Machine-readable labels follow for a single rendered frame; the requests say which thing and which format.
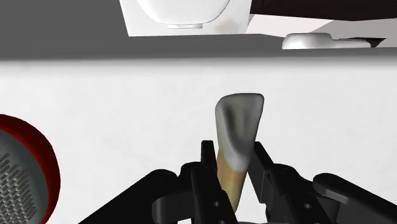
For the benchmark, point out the white flat dish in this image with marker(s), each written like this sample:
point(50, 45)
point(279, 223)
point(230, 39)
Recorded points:
point(325, 41)

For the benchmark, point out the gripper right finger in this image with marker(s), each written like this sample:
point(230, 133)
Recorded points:
point(291, 192)

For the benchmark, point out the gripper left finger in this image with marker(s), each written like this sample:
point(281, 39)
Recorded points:
point(173, 192)

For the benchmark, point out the red round grater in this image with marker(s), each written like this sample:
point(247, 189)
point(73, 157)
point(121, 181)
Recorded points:
point(24, 173)

